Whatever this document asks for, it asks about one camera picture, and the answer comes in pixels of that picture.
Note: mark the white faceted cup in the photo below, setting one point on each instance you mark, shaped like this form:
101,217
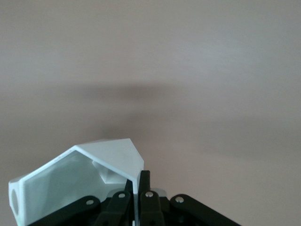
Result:
70,179

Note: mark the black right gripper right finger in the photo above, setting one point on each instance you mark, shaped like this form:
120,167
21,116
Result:
152,207

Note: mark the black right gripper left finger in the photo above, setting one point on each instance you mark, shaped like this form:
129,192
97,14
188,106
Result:
113,207

